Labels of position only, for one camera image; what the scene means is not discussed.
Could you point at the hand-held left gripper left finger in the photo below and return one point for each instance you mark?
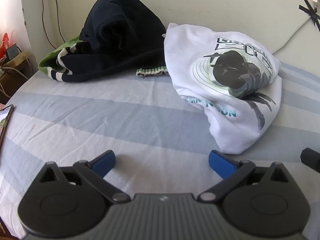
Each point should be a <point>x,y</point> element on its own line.
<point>105,163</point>

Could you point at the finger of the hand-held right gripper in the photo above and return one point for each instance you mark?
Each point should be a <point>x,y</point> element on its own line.
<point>311,158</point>

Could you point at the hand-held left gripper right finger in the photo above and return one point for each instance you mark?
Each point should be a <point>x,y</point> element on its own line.
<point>221,163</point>

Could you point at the white printed t-shirt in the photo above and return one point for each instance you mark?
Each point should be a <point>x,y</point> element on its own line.
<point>225,85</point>

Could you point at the striped blue white bed sheet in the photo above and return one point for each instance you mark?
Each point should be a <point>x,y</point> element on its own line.
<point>100,120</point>

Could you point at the green white striped knit cuff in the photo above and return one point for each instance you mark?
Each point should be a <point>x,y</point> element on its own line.
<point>152,71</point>

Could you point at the framed picture at bed edge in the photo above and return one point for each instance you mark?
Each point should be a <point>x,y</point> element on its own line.
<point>5,122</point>

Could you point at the green garment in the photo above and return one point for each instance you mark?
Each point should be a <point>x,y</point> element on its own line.
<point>53,57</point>

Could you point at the dark navy garment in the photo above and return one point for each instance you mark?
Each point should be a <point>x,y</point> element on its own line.
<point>117,42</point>

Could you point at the black box device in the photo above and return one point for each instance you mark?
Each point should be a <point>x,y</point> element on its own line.
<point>12,52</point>

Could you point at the black tape cross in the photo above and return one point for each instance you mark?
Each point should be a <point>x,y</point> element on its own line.
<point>312,11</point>

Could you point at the red item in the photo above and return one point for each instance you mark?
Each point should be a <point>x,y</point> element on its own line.
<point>4,43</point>

